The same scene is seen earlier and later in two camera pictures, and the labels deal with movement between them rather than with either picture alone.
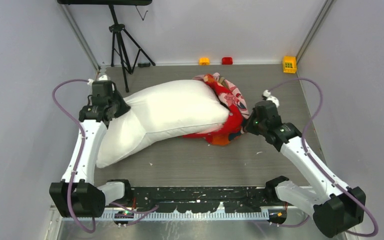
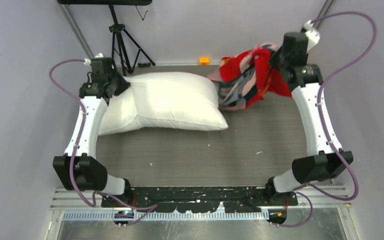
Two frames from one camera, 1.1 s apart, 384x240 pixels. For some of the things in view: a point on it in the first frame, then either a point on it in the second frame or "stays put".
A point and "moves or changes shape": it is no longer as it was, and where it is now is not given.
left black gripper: (124, 107) to (123, 84)
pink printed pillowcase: (234, 102) to (247, 77)
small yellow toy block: (204, 61) stays put
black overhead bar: (105, 2) stays put
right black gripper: (249, 125) to (274, 59)
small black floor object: (143, 65) stays put
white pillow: (165, 111) moves or changes shape
